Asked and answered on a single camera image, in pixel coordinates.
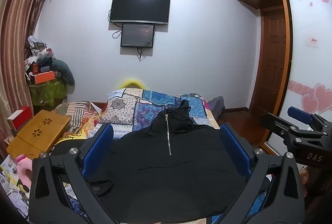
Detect small wall-mounted monitor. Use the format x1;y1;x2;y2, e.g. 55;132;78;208
121;23;155;48

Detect blue patchwork blanket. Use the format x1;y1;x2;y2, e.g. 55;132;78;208
61;87;267;224

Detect wall-mounted black television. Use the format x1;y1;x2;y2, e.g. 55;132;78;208
108;0;171;26

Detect pile of clutter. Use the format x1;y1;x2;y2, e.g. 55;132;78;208
24;36;56;76

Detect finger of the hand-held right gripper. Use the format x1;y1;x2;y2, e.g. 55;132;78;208
287;106;326;128
260;112;299;140

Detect red box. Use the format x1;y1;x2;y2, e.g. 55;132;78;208
6;106;34;131

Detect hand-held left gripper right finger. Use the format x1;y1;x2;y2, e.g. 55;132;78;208
211;123;306;224

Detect striped brown curtain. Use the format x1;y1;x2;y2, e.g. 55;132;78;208
0;0;59;121

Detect yellow plastic object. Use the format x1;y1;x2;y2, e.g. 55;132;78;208
118;79;146;90

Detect yellow printed blanket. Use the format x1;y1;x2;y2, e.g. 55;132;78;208
56;120;101;148

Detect brown wooden door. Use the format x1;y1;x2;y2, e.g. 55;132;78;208
260;7;287;110

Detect pink plush toy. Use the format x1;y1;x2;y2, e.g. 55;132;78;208
14;154;33;180

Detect striped cloth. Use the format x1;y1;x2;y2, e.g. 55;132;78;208
52;101;100;133

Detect wooden lap desk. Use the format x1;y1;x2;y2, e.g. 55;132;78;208
6;110;72;159

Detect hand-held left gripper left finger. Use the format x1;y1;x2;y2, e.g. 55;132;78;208
28;123;122;224

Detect black zip hoodie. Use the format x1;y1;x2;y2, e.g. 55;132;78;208
85;99;249;224

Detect scattered papers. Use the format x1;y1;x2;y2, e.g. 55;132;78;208
0;155;30;218

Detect orange box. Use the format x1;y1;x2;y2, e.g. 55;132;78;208
35;71;56;84

